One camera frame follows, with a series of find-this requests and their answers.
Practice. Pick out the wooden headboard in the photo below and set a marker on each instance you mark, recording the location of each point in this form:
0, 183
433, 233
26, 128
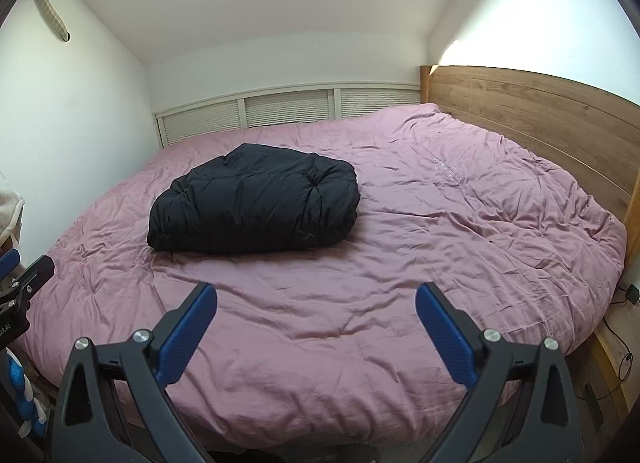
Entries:
525, 103

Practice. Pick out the beige corrugated wall pipe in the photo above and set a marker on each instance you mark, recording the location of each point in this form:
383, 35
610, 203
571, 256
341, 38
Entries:
50, 13

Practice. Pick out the beige soft furniture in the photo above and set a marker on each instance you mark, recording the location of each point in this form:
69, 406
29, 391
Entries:
9, 213

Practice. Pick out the person's left hand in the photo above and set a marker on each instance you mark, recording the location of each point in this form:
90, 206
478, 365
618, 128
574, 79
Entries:
20, 383

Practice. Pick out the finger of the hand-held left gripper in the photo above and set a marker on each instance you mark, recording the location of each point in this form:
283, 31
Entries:
37, 275
9, 263

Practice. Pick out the white louvered panel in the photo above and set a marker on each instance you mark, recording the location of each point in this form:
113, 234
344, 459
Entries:
200, 120

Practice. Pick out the pink duvet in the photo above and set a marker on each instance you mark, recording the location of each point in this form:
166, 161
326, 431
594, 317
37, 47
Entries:
400, 243

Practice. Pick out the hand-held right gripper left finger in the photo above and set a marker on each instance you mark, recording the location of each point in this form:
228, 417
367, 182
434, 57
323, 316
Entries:
187, 333

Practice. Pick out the black puffer coat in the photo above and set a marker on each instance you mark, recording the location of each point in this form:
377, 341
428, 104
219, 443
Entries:
250, 203

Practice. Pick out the black wall charger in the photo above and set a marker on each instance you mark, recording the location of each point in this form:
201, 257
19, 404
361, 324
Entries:
634, 294

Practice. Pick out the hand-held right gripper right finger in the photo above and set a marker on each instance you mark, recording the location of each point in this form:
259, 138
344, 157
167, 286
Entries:
445, 333

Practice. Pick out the wooden bed frame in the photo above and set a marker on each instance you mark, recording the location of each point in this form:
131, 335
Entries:
607, 358

